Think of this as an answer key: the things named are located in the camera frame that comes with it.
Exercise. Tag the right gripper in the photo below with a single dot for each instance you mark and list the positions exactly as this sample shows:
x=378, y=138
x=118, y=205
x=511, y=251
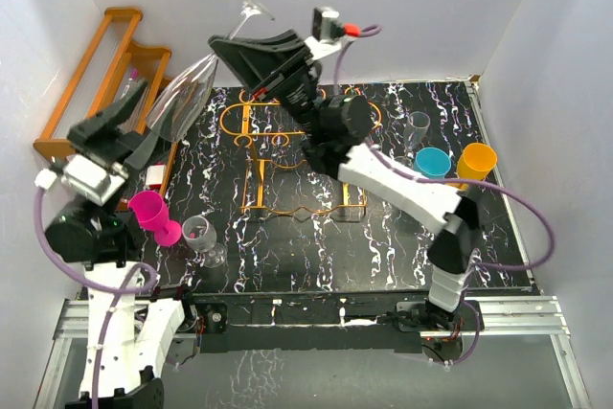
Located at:
x=270, y=67

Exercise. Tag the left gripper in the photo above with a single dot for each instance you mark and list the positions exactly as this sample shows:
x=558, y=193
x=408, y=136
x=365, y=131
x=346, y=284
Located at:
x=99, y=137

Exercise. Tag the clear large wine glass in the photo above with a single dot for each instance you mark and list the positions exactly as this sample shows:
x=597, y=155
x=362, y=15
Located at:
x=179, y=104

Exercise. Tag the pink plastic wine glass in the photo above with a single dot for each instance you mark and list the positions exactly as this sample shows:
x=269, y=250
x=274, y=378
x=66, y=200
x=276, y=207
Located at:
x=153, y=215

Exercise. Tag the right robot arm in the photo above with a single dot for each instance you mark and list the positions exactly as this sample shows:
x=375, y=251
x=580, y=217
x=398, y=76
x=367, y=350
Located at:
x=336, y=143

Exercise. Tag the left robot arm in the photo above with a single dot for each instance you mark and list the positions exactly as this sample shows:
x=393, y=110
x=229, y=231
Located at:
x=131, y=319

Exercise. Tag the gold metal wine glass rack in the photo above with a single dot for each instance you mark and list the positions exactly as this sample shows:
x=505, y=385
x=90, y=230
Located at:
x=271, y=141

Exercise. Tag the clear short wine glass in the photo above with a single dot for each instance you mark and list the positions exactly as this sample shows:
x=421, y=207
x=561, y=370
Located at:
x=200, y=235

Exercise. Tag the teal plastic wine glass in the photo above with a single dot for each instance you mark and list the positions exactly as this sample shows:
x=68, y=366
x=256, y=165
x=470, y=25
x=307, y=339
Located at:
x=432, y=162

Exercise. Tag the orange plastic wine glass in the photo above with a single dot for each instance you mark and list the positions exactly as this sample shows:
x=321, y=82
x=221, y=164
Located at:
x=475, y=163

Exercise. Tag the red white small box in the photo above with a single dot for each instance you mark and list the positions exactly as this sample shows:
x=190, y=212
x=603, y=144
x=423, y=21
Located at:
x=154, y=177

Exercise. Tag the orange wooden stepped shelf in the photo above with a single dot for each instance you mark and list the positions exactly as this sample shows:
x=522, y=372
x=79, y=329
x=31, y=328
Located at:
x=101, y=75

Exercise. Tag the pink capped marker pen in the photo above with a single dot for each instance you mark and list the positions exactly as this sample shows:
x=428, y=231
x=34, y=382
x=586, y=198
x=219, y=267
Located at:
x=130, y=83

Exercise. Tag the clear champagne flute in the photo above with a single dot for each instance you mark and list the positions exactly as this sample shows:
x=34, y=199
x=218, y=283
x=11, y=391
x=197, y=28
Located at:
x=415, y=129

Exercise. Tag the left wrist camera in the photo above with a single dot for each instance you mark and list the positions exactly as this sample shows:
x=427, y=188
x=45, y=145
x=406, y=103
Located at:
x=84, y=177

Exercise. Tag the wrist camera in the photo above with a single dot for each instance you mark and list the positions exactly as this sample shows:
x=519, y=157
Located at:
x=328, y=33
x=84, y=177

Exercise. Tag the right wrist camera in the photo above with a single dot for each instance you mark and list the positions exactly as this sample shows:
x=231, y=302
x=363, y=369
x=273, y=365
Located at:
x=328, y=33

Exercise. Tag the aluminium base frame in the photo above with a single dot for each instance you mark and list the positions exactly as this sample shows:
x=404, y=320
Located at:
x=362, y=321

